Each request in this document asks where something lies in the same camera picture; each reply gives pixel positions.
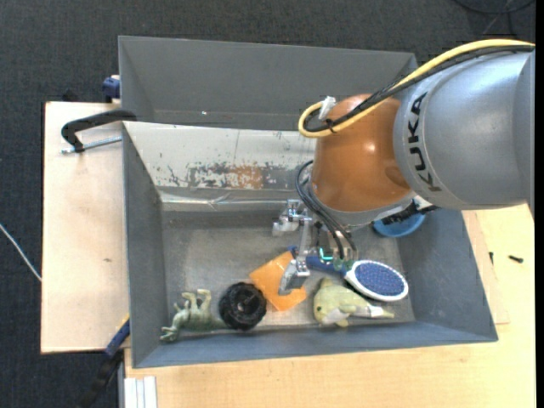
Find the green plush dolphin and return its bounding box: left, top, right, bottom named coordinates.
left=312, top=277, right=396, bottom=328

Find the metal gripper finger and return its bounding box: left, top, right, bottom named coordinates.
left=277, top=258, right=312, bottom=297
left=272, top=198, right=315, bottom=238

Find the black toy wheel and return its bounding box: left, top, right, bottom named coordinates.
left=218, top=281, right=269, bottom=332

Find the grey metal bin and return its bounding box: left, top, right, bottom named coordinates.
left=117, top=35, right=499, bottom=370

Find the green toy dinosaur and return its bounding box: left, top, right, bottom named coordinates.
left=159, top=288, right=225, bottom=343

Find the pale wood board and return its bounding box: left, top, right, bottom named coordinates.
left=40, top=101, right=131, bottom=354

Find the blue and white brush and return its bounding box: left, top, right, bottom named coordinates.
left=288, top=246, right=411, bottom=303

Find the blue round bowl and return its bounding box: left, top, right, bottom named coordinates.
left=372, top=211, right=427, bottom=239

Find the orange flat sponge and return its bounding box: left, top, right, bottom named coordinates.
left=248, top=252, right=309, bottom=313

